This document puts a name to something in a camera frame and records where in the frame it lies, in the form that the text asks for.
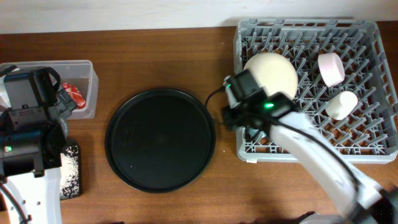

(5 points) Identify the pink bowl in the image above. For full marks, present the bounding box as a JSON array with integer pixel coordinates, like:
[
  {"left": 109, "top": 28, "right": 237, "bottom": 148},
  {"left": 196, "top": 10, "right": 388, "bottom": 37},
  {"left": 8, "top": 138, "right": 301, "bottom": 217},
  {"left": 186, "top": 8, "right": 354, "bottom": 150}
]
[{"left": 318, "top": 53, "right": 345, "bottom": 87}]

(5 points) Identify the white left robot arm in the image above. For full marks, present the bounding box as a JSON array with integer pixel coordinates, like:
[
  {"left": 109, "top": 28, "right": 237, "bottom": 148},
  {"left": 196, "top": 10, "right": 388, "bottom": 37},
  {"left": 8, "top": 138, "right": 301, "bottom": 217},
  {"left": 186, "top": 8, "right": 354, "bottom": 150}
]
[{"left": 1, "top": 65, "right": 77, "bottom": 223}]

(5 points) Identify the pile of rice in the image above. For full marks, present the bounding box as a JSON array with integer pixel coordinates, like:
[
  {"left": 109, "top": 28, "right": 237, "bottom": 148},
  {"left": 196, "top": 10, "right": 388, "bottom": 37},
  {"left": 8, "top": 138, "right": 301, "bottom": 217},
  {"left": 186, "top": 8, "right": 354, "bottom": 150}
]
[{"left": 60, "top": 154, "right": 80, "bottom": 200}]

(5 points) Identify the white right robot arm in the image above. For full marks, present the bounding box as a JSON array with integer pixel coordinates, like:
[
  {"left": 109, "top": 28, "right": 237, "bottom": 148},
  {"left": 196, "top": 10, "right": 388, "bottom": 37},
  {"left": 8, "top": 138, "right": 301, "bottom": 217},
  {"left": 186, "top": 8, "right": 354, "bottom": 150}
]
[{"left": 222, "top": 70, "right": 397, "bottom": 223}]

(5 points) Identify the black round tray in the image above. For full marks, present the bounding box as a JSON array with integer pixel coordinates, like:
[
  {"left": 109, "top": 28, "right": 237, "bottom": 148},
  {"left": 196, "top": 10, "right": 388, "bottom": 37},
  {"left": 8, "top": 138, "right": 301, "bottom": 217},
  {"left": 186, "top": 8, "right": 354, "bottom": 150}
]
[{"left": 104, "top": 88, "right": 216, "bottom": 194}]

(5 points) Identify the red candy wrapper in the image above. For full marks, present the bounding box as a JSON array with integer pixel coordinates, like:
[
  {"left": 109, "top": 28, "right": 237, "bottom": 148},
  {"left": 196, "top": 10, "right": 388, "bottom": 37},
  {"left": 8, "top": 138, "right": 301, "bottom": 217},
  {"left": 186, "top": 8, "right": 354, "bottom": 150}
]
[{"left": 62, "top": 83, "right": 86, "bottom": 109}]

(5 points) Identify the beige round plate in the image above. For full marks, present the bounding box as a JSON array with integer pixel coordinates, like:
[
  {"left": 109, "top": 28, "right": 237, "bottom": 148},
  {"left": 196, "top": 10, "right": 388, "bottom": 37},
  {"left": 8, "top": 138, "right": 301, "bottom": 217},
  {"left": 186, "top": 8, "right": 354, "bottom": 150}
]
[{"left": 244, "top": 52, "right": 299, "bottom": 100}]

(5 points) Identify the light blue plastic cup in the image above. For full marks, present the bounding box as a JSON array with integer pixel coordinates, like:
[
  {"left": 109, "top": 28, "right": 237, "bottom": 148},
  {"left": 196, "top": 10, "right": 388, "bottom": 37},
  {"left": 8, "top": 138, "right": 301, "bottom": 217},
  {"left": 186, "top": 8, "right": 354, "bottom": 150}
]
[{"left": 248, "top": 128, "right": 266, "bottom": 142}]

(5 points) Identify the clear plastic waste bin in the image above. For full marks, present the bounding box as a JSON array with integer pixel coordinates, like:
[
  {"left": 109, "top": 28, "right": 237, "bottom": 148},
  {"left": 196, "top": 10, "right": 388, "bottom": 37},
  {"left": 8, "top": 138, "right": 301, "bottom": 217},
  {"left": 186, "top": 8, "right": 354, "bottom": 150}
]
[{"left": 1, "top": 60, "right": 99, "bottom": 119}]

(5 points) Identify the grey dishwasher rack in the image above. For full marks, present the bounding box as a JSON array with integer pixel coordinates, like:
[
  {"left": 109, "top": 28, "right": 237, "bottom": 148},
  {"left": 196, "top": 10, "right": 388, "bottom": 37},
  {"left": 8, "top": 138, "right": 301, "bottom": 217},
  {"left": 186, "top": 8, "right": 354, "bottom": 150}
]
[{"left": 234, "top": 19, "right": 397, "bottom": 164}]

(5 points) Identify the black rectangular food tray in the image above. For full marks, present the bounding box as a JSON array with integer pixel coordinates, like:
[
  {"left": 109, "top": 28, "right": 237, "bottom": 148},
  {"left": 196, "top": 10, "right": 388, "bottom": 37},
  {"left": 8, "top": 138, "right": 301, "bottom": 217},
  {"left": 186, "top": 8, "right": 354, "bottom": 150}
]
[{"left": 60, "top": 139, "right": 83, "bottom": 200}]

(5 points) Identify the white plastic cup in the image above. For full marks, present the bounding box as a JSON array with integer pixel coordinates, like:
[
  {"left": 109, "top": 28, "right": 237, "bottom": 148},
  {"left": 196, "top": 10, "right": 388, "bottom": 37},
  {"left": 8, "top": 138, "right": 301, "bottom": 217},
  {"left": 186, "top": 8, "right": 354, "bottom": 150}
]
[{"left": 325, "top": 91, "right": 358, "bottom": 120}]

